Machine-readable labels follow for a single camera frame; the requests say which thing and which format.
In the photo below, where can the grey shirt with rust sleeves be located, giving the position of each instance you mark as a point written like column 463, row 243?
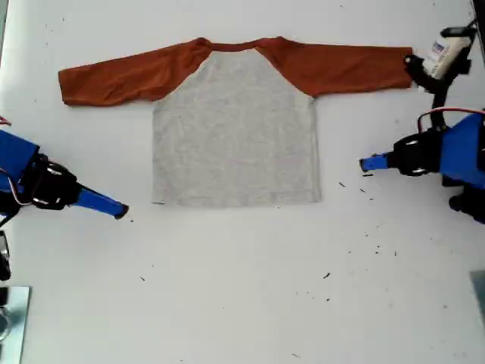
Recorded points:
column 235, row 144

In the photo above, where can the black clamp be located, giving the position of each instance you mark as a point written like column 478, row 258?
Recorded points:
column 3, row 296

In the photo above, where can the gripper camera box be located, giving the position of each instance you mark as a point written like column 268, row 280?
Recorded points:
column 4, row 254
column 445, row 55

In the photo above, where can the large steel plate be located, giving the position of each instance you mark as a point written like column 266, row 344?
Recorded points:
column 17, row 326

